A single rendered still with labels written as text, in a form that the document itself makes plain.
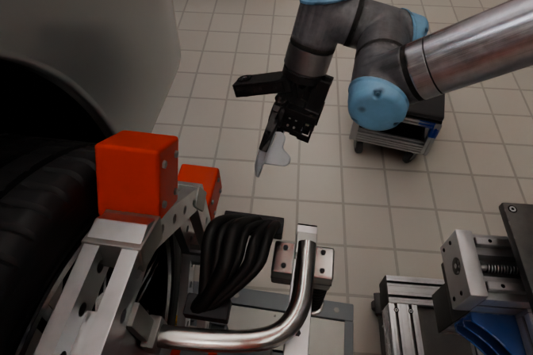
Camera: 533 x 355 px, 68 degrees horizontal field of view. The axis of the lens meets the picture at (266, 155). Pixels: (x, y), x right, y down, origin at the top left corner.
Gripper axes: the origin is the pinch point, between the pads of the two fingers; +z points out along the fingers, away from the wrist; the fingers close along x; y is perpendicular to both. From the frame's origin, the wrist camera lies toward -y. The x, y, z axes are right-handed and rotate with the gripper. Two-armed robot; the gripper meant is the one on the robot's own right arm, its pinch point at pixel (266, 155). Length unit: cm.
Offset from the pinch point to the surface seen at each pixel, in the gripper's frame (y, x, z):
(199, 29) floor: -92, 163, 51
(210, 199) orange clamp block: -5.4, -13.0, 4.3
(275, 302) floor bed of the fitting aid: 14, 22, 75
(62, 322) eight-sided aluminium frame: -5.8, -47.8, -9.4
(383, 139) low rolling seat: 32, 99, 41
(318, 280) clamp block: 16.5, -24.3, -1.1
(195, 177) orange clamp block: -10.1, -10.1, 3.6
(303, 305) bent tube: 15.1, -32.6, -5.6
